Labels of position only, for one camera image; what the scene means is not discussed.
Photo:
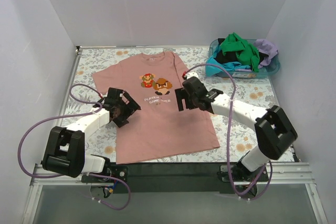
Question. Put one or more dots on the lavender t shirt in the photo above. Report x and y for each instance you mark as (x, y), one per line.
(267, 51)

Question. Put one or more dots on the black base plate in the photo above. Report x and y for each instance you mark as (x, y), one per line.
(173, 177)

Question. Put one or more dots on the black t shirt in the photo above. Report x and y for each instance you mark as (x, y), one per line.
(225, 57)

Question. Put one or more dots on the teal t shirt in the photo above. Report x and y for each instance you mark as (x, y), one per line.
(213, 67)

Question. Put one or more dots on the floral patterned table mat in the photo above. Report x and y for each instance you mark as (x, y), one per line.
(257, 92)

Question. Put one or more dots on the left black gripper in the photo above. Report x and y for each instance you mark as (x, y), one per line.
(126, 109)

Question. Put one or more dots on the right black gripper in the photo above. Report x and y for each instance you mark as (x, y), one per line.
(187, 98)

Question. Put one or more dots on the aluminium frame rail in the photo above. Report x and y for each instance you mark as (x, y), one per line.
(277, 172)

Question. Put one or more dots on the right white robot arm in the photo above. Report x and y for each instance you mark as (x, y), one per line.
(274, 131)

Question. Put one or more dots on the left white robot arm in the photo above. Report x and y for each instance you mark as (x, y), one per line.
(65, 149)

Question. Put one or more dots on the green t shirt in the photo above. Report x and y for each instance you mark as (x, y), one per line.
(245, 52)

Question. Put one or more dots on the pink printed t shirt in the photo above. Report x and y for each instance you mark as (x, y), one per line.
(159, 129)

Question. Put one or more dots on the teal plastic basket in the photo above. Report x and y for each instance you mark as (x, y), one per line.
(264, 72)

